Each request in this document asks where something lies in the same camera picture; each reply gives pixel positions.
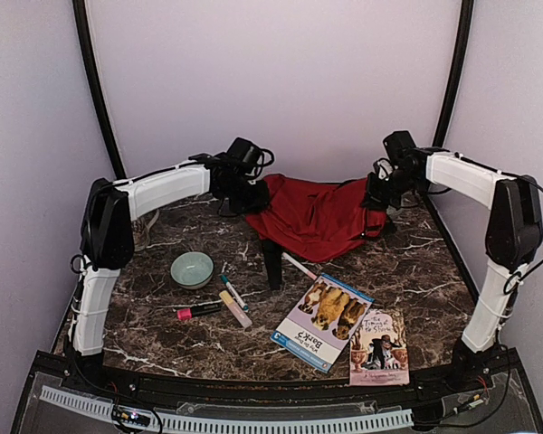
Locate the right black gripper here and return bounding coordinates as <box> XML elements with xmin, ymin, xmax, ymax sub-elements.
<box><xmin>360</xmin><ymin>168</ymin><xmax>423</xmax><ymax>211</ymax></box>

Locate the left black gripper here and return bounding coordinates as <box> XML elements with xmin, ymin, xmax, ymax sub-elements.
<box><xmin>220</xmin><ymin>176</ymin><xmax>269</xmax><ymax>213</ymax></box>

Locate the red student backpack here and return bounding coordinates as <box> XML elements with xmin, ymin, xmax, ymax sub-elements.
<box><xmin>246</xmin><ymin>175</ymin><xmax>387</xmax><ymax>262</ymax></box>

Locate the pink Shakespeare book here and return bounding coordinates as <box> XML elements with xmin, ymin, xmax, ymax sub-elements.
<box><xmin>348</xmin><ymin>309</ymin><xmax>410</xmax><ymax>387</ymax></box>

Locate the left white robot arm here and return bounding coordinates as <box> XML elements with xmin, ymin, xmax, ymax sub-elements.
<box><xmin>69</xmin><ymin>154</ymin><xmax>270</xmax><ymax>357</ymax></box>

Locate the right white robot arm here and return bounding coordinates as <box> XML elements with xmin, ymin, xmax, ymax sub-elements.
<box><xmin>363</xmin><ymin>146</ymin><xmax>543</xmax><ymax>392</ymax></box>

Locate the celadon bowl near left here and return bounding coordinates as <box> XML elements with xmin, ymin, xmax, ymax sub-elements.
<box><xmin>170</xmin><ymin>251</ymin><xmax>214</xmax><ymax>289</ymax></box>

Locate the teal capped white marker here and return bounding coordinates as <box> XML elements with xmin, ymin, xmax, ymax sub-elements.
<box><xmin>221</xmin><ymin>274</ymin><xmax>249</xmax><ymax>312</ymax></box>

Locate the cream patterned mug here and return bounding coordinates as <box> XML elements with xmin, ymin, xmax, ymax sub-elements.
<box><xmin>131</xmin><ymin>210</ymin><xmax>159</xmax><ymax>252</ymax></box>

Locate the pink white pen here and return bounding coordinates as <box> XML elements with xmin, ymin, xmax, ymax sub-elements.
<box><xmin>281</xmin><ymin>252</ymin><xmax>317</xmax><ymax>280</ymax></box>

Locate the pale yellow highlighter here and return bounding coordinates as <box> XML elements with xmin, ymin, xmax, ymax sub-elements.
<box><xmin>219</xmin><ymin>290</ymin><xmax>252</xmax><ymax>328</ymax></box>

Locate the pink black highlighter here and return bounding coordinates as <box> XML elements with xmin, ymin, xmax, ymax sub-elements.
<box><xmin>176</xmin><ymin>303</ymin><xmax>222</xmax><ymax>321</ymax></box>

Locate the dog cover book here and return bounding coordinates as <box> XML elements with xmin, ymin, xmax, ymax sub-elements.
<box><xmin>271</xmin><ymin>274</ymin><xmax>374</xmax><ymax>373</ymax></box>

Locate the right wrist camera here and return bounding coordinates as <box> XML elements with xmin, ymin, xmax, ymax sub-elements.
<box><xmin>383</xmin><ymin>130</ymin><xmax>416</xmax><ymax>162</ymax></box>

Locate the right black frame post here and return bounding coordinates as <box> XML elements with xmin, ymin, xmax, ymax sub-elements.
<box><xmin>432</xmin><ymin>0</ymin><xmax>475</xmax><ymax>147</ymax></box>

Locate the black frame post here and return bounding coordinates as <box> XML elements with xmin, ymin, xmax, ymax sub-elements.
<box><xmin>432</xmin><ymin>0</ymin><xmax>475</xmax><ymax>147</ymax></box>
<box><xmin>71</xmin><ymin>0</ymin><xmax>127</xmax><ymax>179</ymax></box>

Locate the left black frame post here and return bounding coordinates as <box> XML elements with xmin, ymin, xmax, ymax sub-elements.
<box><xmin>71</xmin><ymin>0</ymin><xmax>127</xmax><ymax>179</ymax></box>

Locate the white slotted cable duct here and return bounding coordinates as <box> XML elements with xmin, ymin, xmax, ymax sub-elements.
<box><xmin>38</xmin><ymin>385</ymin><xmax>414</xmax><ymax>433</ymax></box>

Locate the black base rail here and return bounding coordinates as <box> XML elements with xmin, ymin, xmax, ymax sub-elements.
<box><xmin>29</xmin><ymin>350</ymin><xmax>521</xmax><ymax>406</ymax></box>

